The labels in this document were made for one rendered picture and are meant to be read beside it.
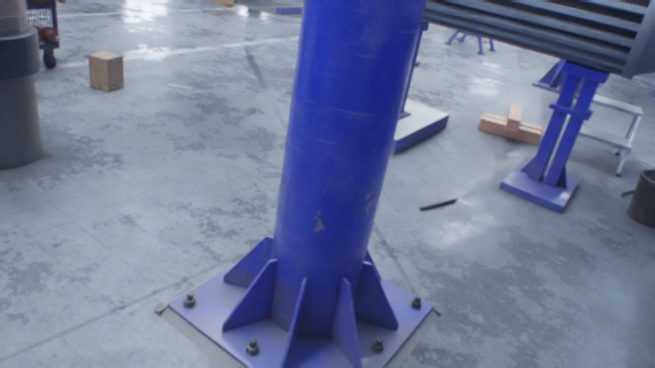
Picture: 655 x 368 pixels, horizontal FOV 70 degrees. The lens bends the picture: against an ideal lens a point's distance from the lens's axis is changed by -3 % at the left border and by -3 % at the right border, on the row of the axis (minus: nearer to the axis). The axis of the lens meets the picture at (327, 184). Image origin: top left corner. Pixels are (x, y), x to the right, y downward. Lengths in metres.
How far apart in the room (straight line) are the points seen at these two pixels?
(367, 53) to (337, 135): 0.23
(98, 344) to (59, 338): 0.13
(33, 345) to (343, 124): 1.20
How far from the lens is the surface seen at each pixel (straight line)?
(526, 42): 3.18
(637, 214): 3.55
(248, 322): 1.74
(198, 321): 1.76
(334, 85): 1.26
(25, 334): 1.85
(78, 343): 1.78
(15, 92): 2.70
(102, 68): 3.84
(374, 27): 1.23
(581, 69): 3.21
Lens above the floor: 1.27
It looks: 28 degrees down
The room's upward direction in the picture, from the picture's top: 10 degrees clockwise
